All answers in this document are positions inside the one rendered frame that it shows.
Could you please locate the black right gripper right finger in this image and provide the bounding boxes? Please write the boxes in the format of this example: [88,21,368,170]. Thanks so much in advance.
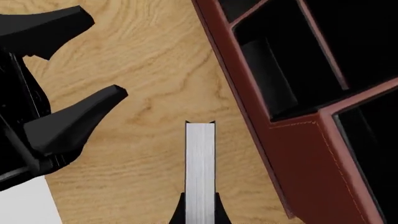
[214,192,233,224]

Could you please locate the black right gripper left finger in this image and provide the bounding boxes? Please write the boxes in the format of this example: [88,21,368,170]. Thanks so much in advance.
[168,192,188,224]

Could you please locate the red-brown desk caddy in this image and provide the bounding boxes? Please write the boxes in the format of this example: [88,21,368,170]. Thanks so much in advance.
[191,0,398,224]

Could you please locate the book with white page edge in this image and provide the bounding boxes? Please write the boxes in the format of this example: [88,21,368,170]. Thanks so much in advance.
[184,119,216,224]

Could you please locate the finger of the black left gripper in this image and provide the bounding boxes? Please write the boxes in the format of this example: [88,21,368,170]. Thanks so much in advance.
[0,5,96,62]
[22,84,129,157]

